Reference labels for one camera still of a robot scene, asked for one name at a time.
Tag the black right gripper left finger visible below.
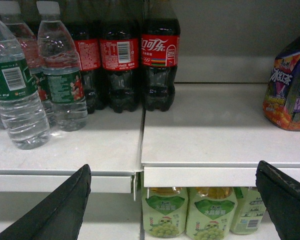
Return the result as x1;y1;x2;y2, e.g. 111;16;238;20
0;164;92;240

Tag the cola bottle red logo label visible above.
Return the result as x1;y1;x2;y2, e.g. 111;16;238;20
141;0;181;112

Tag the green grape drink bottle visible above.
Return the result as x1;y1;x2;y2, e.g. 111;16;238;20
185;187;238;240
141;187;188;239
230;187;266;235

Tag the rear water bottle red label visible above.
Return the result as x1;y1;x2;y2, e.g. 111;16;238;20
0;0;56;128

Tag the green grape drink bottle right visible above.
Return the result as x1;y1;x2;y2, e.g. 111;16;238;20
230;187;266;235

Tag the cola bottle barcode label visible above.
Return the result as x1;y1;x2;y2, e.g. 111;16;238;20
99;0;140;113

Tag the green grape drink bottle left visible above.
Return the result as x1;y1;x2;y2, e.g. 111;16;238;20
141;187;188;239

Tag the white shelf board left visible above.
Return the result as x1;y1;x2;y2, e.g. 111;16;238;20
0;108;144;193

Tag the green grape drink bottle middle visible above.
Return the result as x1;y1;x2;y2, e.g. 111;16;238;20
185;187;238;240

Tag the front water bottle green label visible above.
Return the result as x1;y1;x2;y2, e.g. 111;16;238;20
0;20;51;150

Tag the cola bottle left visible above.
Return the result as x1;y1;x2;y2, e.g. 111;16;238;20
62;0;107;114

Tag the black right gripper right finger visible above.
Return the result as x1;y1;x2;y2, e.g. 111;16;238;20
255;160;300;240

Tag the purple iced tea bottle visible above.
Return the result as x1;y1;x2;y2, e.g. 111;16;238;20
262;36;300;131

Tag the water bottle green label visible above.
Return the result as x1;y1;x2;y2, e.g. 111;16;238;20
0;20;51;150
36;0;88;132

